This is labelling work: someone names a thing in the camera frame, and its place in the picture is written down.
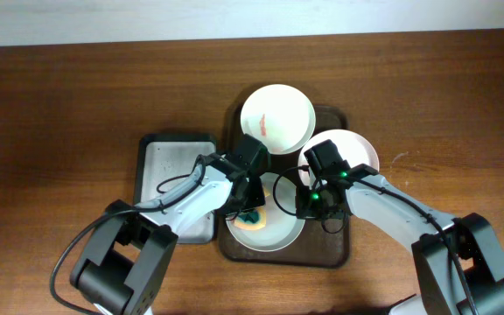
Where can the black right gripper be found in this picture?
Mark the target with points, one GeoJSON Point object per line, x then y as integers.
{"type": "Point", "coordinates": [304, 210]}

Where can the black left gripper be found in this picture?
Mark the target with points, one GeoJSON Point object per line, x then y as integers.
{"type": "Point", "coordinates": [257, 196]}

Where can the green yellow sponge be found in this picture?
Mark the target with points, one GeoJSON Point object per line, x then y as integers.
{"type": "Point", "coordinates": [252, 220]}

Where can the pale green plate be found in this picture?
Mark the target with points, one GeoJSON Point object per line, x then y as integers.
{"type": "Point", "coordinates": [282, 229]}

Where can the pink plate with red stain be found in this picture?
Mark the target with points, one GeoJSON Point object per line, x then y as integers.
{"type": "Point", "coordinates": [354, 148]}

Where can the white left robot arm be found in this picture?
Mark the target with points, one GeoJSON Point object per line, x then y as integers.
{"type": "Point", "coordinates": [129, 248]}

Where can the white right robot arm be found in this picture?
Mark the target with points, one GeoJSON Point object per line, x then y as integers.
{"type": "Point", "coordinates": [459, 261]}

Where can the dark brown serving tray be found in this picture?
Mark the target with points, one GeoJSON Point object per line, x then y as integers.
{"type": "Point", "coordinates": [314, 247]}

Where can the black tray with soapy water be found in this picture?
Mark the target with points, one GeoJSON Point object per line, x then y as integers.
{"type": "Point", "coordinates": [165, 156]}

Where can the cream plate with red stain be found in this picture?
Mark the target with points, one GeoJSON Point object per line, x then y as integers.
{"type": "Point", "coordinates": [280, 116]}

